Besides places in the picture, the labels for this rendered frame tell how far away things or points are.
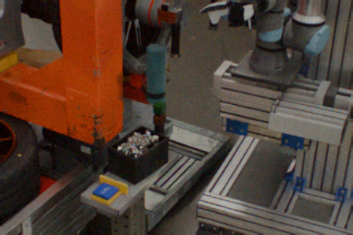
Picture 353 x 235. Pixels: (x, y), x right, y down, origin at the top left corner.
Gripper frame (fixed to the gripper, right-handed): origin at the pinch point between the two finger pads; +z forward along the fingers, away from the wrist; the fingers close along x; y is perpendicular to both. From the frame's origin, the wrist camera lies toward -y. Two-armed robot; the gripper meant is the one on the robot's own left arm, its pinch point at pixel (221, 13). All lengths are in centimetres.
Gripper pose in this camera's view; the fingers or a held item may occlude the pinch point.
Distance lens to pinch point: 191.5
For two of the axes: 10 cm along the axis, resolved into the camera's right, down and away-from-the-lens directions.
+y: 0.8, 9.0, 4.4
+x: -7.9, -2.1, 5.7
